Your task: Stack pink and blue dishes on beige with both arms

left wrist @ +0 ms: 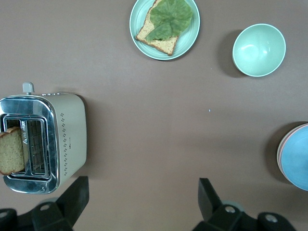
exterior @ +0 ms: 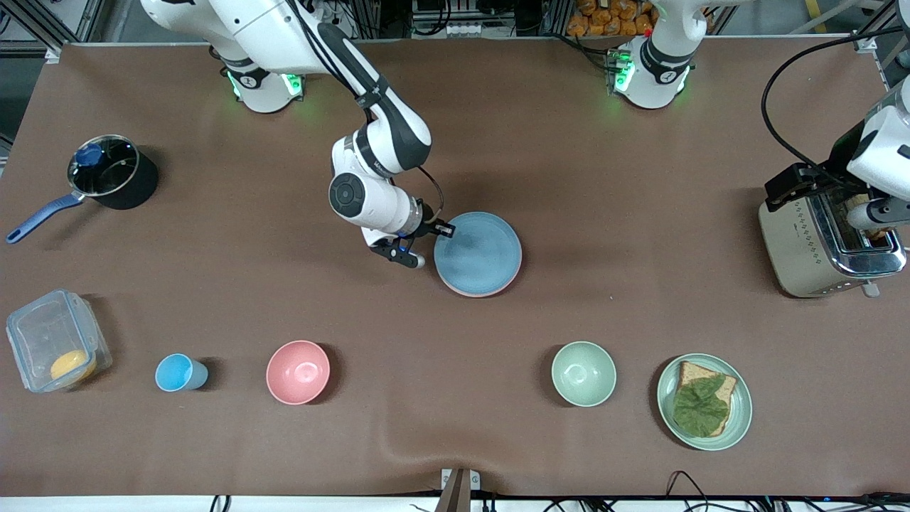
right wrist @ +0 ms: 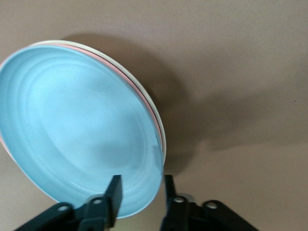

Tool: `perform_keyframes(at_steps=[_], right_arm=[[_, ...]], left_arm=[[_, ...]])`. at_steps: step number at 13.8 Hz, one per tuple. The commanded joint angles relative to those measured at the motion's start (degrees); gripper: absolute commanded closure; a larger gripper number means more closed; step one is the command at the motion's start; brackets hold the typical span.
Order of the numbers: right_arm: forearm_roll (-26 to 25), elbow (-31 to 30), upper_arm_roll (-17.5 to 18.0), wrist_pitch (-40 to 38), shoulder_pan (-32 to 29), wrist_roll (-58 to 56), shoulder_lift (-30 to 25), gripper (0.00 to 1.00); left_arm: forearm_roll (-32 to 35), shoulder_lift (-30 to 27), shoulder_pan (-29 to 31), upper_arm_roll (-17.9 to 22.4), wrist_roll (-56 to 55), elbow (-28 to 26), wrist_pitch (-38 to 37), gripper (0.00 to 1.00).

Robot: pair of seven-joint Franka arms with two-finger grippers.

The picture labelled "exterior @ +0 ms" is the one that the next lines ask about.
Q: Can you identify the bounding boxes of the blue plate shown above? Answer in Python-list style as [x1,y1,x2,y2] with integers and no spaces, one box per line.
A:
[434,211,523,295]

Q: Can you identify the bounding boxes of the pink plate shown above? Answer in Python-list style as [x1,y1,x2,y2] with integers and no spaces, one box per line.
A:
[442,279,521,299]

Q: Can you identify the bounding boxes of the beige and chrome toaster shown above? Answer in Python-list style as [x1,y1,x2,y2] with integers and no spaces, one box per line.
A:
[758,181,908,299]

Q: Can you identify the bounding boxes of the toast slice in toaster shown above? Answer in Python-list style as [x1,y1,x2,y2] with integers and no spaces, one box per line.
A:
[846,193,893,240]

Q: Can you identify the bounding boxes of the pink bowl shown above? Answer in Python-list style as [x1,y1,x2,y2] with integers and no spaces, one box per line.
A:
[266,340,331,406]

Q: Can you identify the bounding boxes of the green bowl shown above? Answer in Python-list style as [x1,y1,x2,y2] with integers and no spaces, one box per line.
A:
[552,341,617,407]

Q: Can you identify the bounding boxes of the bread slice under lettuce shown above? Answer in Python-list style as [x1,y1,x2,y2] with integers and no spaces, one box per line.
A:
[675,361,738,437]

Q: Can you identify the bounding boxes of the green plate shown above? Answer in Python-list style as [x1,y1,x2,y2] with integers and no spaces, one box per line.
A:
[657,353,753,452]

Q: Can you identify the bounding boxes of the green lettuce leaf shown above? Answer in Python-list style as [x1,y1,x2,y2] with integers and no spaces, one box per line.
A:
[673,375,731,437]

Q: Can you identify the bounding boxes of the orange packaged snacks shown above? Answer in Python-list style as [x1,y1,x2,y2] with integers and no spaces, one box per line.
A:
[567,0,656,38]

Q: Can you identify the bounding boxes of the blue cup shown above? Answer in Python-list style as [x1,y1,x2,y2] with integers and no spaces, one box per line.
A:
[155,353,209,393]

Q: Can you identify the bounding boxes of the glass lid with blue knob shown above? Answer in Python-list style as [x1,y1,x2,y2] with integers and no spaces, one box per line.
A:
[68,135,139,198]

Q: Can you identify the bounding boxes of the clear plastic container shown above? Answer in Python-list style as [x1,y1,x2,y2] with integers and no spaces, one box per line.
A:
[6,288,113,394]

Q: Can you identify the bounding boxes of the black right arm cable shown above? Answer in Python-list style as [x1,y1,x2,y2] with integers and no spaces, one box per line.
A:
[284,0,446,225]

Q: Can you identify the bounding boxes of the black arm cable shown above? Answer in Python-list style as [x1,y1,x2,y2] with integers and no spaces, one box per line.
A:
[761,27,910,187]
[284,0,446,225]

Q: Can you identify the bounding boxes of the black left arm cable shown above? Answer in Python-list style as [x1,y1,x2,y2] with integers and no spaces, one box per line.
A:
[761,27,910,187]

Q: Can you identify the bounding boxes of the aluminium frame rail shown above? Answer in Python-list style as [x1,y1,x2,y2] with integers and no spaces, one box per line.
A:
[871,43,910,93]

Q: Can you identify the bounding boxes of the metal table edge bracket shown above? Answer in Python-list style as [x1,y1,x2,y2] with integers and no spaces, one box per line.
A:
[441,468,481,512]

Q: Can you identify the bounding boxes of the black pot with blue handle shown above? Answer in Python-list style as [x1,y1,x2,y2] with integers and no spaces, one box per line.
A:
[6,134,159,245]

